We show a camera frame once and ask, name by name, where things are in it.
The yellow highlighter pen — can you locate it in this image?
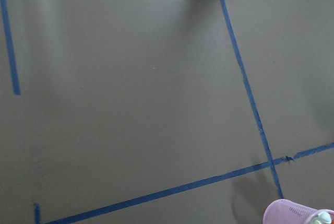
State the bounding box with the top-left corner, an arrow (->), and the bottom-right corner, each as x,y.
309,209 -> 333,224

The pink mesh pen holder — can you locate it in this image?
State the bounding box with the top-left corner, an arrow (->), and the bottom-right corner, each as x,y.
263,199 -> 326,224

